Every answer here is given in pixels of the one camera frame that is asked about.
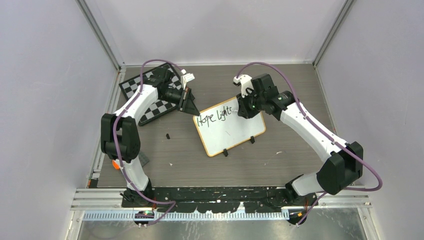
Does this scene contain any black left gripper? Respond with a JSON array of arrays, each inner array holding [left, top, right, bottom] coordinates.
[[160, 87, 201, 117]]

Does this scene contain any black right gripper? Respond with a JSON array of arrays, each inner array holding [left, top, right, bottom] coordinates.
[[237, 88, 266, 119]]

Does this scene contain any yellow framed whiteboard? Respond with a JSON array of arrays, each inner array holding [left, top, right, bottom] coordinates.
[[192, 97, 267, 157]]

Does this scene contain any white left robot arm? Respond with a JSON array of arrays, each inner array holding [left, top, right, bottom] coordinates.
[[100, 67, 200, 207]]

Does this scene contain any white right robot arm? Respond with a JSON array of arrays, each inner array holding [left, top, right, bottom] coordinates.
[[233, 73, 364, 205]]

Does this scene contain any black white chessboard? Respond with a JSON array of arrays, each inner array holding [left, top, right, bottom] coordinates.
[[114, 61, 183, 123]]

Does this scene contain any grey studded baseplate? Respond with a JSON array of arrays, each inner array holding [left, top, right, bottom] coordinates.
[[138, 151, 150, 167]]

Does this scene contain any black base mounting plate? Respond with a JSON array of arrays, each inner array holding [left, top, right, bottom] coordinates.
[[121, 186, 317, 214]]

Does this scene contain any orange curved block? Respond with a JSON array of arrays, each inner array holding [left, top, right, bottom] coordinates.
[[112, 160, 120, 170]]

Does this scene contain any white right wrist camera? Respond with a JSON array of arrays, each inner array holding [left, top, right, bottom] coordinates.
[[233, 74, 254, 98]]

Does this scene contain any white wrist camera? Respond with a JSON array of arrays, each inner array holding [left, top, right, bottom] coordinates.
[[233, 74, 254, 98], [180, 69, 195, 90]]

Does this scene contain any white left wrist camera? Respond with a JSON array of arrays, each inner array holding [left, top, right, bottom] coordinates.
[[180, 69, 195, 90]]

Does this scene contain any aluminium frame rail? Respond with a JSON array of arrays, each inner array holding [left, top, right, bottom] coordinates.
[[71, 186, 372, 223]]

